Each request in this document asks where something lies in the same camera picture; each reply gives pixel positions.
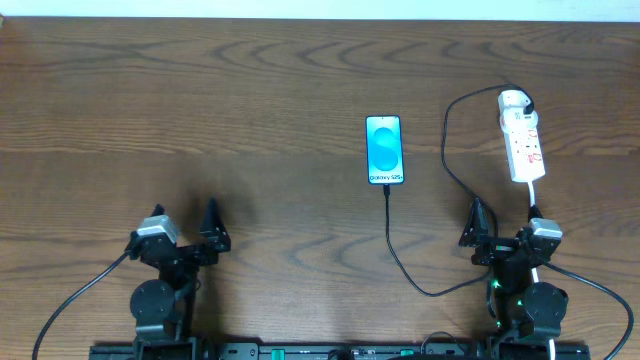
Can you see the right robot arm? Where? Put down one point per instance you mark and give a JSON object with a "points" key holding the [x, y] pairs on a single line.
{"points": [[529, 311]]}

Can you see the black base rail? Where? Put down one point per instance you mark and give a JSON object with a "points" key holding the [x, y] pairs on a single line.
{"points": [[439, 349]]}

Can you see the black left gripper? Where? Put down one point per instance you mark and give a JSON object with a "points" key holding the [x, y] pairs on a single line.
{"points": [[185, 251]]}

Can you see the white power strip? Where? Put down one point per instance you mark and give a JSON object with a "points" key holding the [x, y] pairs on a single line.
{"points": [[518, 122]]}

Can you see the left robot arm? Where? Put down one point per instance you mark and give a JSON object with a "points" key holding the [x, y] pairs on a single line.
{"points": [[163, 307]]}

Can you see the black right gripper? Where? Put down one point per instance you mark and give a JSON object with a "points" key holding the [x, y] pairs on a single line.
{"points": [[503, 248]]}

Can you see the blue screen Samsung smartphone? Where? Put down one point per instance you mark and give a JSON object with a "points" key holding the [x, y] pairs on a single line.
{"points": [[384, 148]]}

